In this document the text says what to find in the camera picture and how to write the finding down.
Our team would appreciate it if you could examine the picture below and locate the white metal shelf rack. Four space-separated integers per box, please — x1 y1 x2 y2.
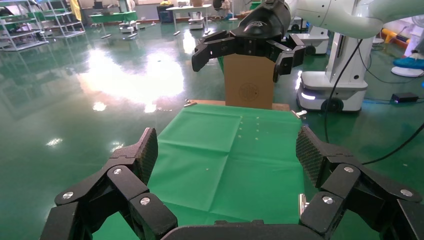
0 0 50 53
34 0 87 39

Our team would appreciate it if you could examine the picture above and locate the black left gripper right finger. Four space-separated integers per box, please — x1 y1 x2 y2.
295 125 424 240

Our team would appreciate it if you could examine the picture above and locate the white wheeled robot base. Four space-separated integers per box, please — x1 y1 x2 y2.
298 25 330 56

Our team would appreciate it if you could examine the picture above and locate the dark blue bin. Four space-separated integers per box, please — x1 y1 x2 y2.
156 3 174 24

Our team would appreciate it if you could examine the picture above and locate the yellow padded bar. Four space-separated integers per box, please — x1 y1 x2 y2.
380 28 411 50

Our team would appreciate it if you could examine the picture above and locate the black power adapter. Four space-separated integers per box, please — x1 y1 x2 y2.
391 92 420 104

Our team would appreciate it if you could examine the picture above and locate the blue fabric cover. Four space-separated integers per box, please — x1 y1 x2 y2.
393 55 424 70

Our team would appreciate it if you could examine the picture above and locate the yellow hanging cloth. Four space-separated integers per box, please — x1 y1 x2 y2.
69 0 82 21

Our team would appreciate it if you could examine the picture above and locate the green table cloth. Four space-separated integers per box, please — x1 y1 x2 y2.
92 103 306 240

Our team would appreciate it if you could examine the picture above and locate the white round stand base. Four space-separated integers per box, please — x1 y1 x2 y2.
390 66 424 78

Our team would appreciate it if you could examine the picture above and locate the white low cart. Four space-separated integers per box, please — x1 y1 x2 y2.
118 20 142 34
188 11 205 31

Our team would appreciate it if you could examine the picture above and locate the white robot column base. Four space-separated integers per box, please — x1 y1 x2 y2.
295 32 369 113

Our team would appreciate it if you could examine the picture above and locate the black floor cable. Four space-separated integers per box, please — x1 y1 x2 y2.
322 39 424 166

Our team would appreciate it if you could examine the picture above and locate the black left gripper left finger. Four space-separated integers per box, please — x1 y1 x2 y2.
39 127 179 240

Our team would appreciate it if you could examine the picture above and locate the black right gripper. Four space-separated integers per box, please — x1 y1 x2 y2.
191 0 307 84

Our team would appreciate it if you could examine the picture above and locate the white work table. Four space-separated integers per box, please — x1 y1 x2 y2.
165 3 213 37

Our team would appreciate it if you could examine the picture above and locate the green covered table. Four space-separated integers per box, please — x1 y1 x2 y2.
88 10 139 25

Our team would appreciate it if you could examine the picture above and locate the cardboard box with round logo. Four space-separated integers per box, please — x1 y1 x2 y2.
223 52 276 111

